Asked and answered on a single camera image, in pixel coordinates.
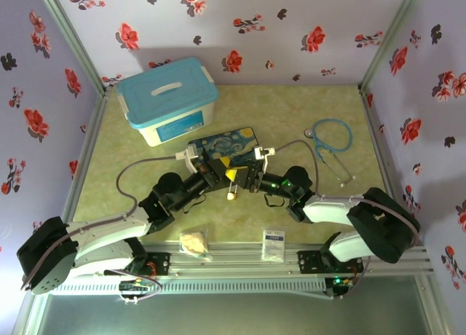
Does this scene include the starry night print tin box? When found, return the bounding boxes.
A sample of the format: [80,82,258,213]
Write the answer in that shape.
[186,125,261,165]

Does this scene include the crumpled beige packet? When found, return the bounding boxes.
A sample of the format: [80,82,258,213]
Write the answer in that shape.
[178,229,214,262]

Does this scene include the white sealed packet blue label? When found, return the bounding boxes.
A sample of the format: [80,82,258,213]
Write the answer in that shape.
[261,228,285,263]

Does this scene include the blue stethoscope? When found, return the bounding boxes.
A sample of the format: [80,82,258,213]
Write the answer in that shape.
[304,118,356,189]

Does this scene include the blue lidded plastic storage box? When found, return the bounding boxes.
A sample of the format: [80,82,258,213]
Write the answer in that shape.
[116,57,220,148]

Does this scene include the left base circuit board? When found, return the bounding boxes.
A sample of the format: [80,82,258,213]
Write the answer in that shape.
[119,279,152,294]

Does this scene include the base circuit board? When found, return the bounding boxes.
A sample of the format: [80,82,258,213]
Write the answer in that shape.
[119,279,152,294]
[329,275,354,293]

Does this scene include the right base circuit board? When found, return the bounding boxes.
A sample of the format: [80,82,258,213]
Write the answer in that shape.
[329,275,354,293]

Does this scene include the aluminium front rail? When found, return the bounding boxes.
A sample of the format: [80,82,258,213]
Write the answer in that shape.
[143,240,434,276]

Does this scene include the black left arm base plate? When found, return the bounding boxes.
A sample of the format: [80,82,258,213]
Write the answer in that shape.
[144,252,172,277]

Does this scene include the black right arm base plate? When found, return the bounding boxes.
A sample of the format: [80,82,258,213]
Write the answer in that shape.
[297,250,365,278]

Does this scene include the white slotted cable duct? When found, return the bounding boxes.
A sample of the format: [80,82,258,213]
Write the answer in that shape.
[50,278,327,296]

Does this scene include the aluminium frame post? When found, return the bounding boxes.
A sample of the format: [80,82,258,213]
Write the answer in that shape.
[358,0,427,92]
[34,0,110,95]

